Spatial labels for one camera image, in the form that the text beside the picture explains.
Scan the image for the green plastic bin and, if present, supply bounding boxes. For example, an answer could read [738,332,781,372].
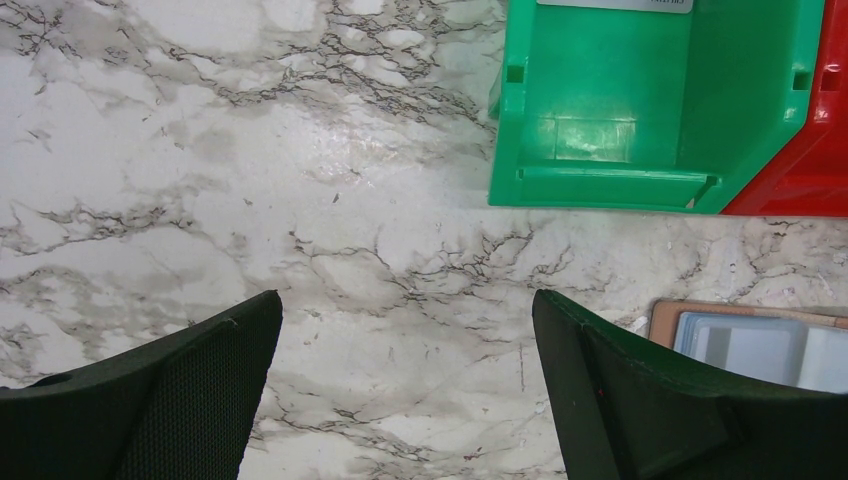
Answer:
[488,1,825,214]

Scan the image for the red plastic bin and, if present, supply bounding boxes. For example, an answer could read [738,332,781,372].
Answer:
[722,0,847,218]

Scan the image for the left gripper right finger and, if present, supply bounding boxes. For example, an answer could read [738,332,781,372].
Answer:
[532,290,847,479]

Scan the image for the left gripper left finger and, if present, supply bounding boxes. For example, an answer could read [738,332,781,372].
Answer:
[1,290,283,479]

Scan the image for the tan leather card holder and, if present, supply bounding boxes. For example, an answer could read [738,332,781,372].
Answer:
[649,300,847,394]

